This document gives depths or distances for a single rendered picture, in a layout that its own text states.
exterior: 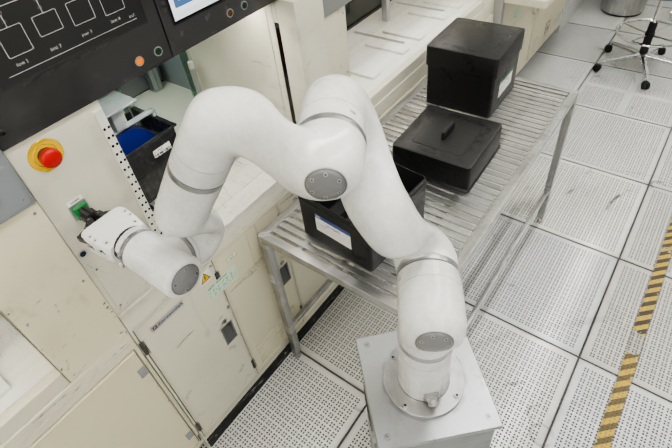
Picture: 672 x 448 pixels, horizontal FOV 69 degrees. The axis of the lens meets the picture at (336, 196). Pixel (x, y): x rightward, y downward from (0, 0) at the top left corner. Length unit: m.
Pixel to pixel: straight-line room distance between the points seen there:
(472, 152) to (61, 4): 1.21
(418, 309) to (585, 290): 1.68
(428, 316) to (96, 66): 0.79
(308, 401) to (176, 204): 1.43
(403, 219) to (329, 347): 1.48
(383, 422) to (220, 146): 0.77
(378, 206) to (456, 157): 0.94
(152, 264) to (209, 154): 0.31
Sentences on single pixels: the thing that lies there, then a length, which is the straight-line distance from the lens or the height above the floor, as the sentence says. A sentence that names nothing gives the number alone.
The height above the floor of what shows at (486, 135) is 0.86.
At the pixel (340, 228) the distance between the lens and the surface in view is 1.38.
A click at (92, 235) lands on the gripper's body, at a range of 1.07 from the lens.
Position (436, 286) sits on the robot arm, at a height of 1.18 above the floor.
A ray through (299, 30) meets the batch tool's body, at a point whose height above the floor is 1.32.
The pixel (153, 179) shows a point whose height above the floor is 1.00.
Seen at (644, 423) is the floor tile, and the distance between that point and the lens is 2.22.
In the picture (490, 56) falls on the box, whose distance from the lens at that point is 1.90.
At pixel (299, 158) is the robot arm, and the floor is 1.52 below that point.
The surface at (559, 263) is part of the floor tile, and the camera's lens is 2.54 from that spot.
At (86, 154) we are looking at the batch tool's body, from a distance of 1.14.
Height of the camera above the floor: 1.88
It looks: 43 degrees down
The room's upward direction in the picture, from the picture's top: 7 degrees counter-clockwise
